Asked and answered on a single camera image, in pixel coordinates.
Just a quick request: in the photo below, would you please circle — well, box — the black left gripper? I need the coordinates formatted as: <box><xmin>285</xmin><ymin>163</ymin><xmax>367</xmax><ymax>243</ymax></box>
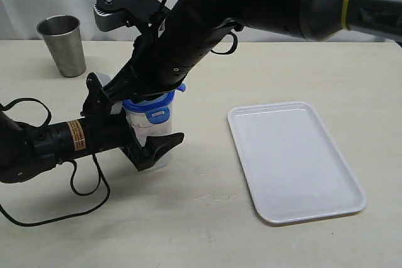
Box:
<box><xmin>80</xmin><ymin>73</ymin><xmax>184</xmax><ymax>171</ymax></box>

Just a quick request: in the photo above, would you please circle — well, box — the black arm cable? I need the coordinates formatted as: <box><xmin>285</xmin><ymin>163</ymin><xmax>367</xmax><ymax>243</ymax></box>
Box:
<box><xmin>0</xmin><ymin>98</ymin><xmax>111</xmax><ymax>227</ymax></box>
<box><xmin>156</xmin><ymin>0</ymin><xmax>244</xmax><ymax>55</ymax></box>

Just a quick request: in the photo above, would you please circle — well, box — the stainless steel cup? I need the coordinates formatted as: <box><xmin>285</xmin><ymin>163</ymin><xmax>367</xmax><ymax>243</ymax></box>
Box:
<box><xmin>36</xmin><ymin>15</ymin><xmax>86</xmax><ymax>78</ymax></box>

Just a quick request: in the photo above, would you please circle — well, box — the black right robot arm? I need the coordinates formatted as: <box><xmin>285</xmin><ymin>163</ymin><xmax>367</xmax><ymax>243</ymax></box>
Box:
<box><xmin>97</xmin><ymin>0</ymin><xmax>401</xmax><ymax>103</ymax></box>

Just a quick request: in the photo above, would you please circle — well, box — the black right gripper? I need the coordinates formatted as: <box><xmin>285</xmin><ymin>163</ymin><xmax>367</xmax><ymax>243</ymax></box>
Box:
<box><xmin>112</xmin><ymin>34</ymin><xmax>188</xmax><ymax>100</ymax></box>

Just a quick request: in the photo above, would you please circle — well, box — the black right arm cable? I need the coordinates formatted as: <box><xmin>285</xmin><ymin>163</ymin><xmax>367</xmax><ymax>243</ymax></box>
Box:
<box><xmin>156</xmin><ymin>0</ymin><xmax>244</xmax><ymax>55</ymax></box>

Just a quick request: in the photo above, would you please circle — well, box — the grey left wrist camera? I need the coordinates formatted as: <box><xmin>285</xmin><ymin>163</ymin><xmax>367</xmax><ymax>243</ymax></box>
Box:
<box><xmin>94</xmin><ymin>72</ymin><xmax>122</xmax><ymax>115</ymax></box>

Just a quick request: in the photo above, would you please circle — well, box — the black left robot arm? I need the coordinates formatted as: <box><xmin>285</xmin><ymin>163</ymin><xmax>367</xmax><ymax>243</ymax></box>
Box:
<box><xmin>1</xmin><ymin>99</ymin><xmax>184</xmax><ymax>184</ymax></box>

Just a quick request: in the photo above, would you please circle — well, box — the clear plastic container with label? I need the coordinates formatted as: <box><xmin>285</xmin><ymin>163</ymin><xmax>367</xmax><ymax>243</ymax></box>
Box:
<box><xmin>124</xmin><ymin>100</ymin><xmax>174</xmax><ymax>171</ymax></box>

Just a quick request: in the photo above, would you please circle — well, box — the white rectangular tray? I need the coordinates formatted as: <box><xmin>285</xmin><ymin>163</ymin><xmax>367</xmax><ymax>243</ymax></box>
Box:
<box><xmin>227</xmin><ymin>101</ymin><xmax>367</xmax><ymax>225</ymax></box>

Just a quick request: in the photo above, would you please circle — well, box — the blue plastic lid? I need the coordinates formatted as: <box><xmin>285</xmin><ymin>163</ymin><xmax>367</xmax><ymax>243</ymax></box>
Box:
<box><xmin>122</xmin><ymin>83</ymin><xmax>187</xmax><ymax>124</ymax></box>

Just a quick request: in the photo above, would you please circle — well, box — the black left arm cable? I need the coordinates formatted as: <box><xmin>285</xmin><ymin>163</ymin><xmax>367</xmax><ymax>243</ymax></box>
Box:
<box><xmin>0</xmin><ymin>98</ymin><xmax>111</xmax><ymax>227</ymax></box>

